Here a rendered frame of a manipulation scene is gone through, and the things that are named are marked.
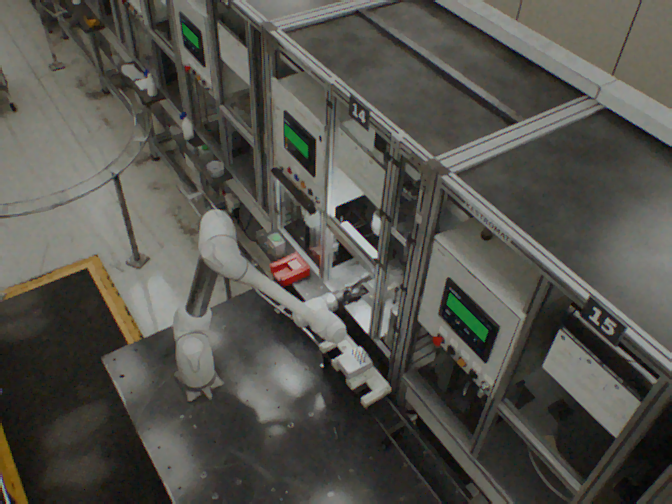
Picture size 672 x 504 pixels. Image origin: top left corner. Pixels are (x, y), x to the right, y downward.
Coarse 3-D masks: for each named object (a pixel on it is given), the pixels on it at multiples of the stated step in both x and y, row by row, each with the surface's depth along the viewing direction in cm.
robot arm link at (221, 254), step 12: (216, 240) 254; (228, 240) 256; (204, 252) 250; (216, 252) 249; (228, 252) 252; (216, 264) 250; (228, 264) 252; (240, 264) 256; (228, 276) 256; (240, 276) 258
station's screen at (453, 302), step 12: (456, 300) 217; (444, 312) 226; (456, 312) 220; (468, 312) 213; (456, 324) 223; (468, 324) 216; (480, 324) 210; (468, 336) 219; (480, 336) 213; (480, 348) 216
